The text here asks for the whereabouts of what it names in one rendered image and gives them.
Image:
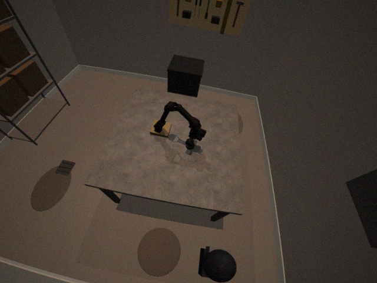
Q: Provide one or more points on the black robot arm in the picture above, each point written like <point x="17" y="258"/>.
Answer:
<point x="194" y="122"/>

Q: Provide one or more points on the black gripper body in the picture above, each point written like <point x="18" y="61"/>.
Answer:
<point x="190" y="140"/>

